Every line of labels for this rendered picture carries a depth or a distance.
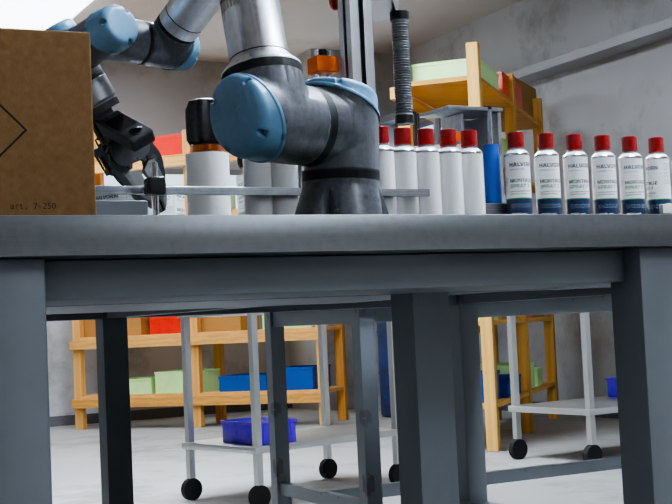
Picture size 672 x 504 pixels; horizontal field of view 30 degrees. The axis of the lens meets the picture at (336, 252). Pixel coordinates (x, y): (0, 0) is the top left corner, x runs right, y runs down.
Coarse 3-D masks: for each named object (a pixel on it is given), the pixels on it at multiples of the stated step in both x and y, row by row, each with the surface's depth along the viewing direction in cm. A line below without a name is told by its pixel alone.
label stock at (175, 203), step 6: (96, 198) 270; (102, 198) 268; (108, 198) 267; (114, 198) 266; (120, 198) 266; (126, 198) 265; (132, 198) 265; (168, 198) 269; (174, 198) 270; (180, 198) 272; (168, 204) 269; (174, 204) 270; (180, 204) 272; (150, 210) 266; (168, 210) 268; (174, 210) 270; (180, 210) 272
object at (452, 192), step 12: (444, 132) 247; (444, 144) 247; (456, 144) 248; (444, 156) 246; (456, 156) 246; (444, 168) 246; (456, 168) 246; (444, 180) 246; (456, 180) 246; (444, 192) 246; (456, 192) 245; (444, 204) 246; (456, 204) 245
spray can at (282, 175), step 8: (272, 168) 229; (280, 168) 228; (288, 168) 228; (296, 168) 230; (272, 176) 229; (280, 176) 228; (288, 176) 228; (296, 176) 229; (272, 184) 229; (280, 184) 228; (288, 184) 228; (296, 184) 229; (272, 200) 229; (280, 200) 228; (288, 200) 228; (296, 200) 229; (280, 208) 228; (288, 208) 228
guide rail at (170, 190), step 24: (96, 192) 210; (120, 192) 212; (168, 192) 216; (192, 192) 218; (216, 192) 220; (240, 192) 222; (264, 192) 224; (288, 192) 227; (384, 192) 236; (408, 192) 239
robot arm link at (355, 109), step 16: (320, 80) 182; (336, 80) 182; (352, 80) 182; (336, 96) 180; (352, 96) 181; (368, 96) 183; (336, 112) 178; (352, 112) 180; (368, 112) 182; (336, 128) 178; (352, 128) 180; (368, 128) 182; (336, 144) 179; (352, 144) 180; (368, 144) 182; (320, 160) 180; (336, 160) 180; (352, 160) 180; (368, 160) 182
